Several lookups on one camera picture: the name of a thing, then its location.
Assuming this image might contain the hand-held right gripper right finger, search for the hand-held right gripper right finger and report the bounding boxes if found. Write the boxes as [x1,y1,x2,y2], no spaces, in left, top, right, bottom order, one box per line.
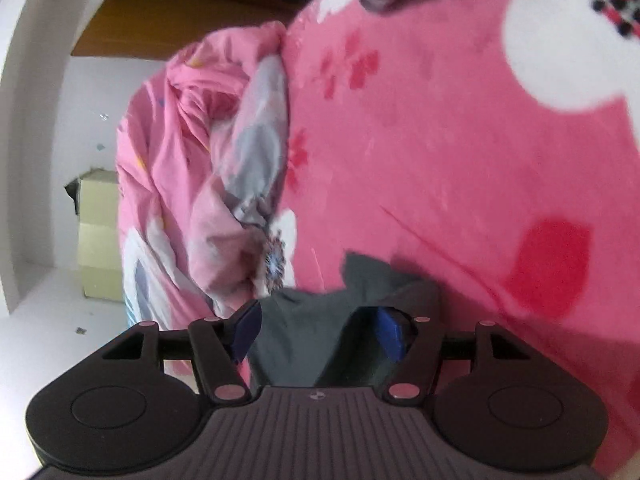
[372,306,537,405]

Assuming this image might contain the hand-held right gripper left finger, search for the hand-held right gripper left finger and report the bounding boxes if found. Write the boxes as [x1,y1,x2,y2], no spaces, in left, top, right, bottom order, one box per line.
[100,299,264,405]

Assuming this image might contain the dark grey pants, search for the dark grey pants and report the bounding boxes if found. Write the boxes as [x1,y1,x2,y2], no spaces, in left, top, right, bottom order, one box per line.
[246,252,442,392]

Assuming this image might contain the pink patterned quilt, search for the pink patterned quilt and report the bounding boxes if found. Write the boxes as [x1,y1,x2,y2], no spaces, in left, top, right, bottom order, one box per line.
[115,21,301,378]

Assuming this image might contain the pale green cabinet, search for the pale green cabinet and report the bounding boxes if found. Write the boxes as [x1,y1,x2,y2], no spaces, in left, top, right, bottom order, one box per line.
[64,169,132,304]

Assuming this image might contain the pink floral fleece blanket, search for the pink floral fleece blanket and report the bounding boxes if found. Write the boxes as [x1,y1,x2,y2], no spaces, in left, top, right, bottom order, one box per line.
[235,0,640,480]

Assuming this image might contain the brown wooden door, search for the brown wooden door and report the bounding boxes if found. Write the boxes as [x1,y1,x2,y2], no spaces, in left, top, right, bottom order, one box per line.
[70,0,323,62]

